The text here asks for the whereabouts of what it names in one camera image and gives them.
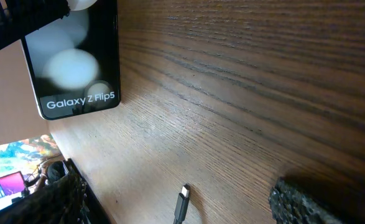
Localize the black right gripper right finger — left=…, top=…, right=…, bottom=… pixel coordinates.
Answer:
left=269, top=177, right=344, bottom=224

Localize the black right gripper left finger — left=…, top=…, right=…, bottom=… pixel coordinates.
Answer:
left=0, top=159, right=111, bottom=224

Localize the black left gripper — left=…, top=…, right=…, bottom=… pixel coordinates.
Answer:
left=0, top=0, right=70, bottom=50

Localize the black USB charging cable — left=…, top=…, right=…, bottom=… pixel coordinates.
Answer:
left=173, top=184, right=192, bottom=224

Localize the colourful laptop screen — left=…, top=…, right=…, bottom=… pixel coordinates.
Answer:
left=0, top=171, right=25, bottom=210

